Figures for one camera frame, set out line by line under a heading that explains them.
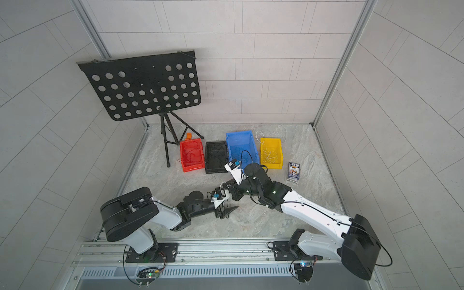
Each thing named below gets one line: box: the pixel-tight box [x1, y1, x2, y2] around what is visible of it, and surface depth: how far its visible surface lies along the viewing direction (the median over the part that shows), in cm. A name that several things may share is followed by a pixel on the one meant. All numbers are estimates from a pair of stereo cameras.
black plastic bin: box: [204, 140, 228, 174], surface depth 104 cm
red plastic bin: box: [180, 137, 205, 173], surface depth 101 cm
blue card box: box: [287, 161, 301, 181], surface depth 93 cm
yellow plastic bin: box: [259, 137, 284, 170], surface depth 101 cm
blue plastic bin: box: [225, 130, 260, 173], surface depth 104 cm
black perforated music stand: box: [76, 50, 205, 168], surface depth 75 cm
